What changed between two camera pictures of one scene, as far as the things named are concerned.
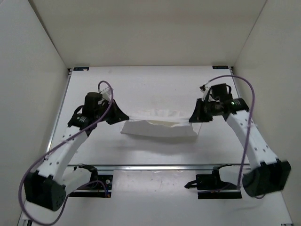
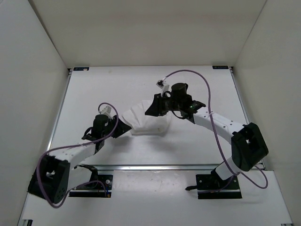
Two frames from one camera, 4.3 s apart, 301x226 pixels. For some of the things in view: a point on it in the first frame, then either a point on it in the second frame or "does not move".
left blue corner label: (81, 68) does not move
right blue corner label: (220, 67) does not move
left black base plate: (101, 187) does not move
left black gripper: (119, 115) -> (122, 127)
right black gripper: (198, 116) -> (156, 108)
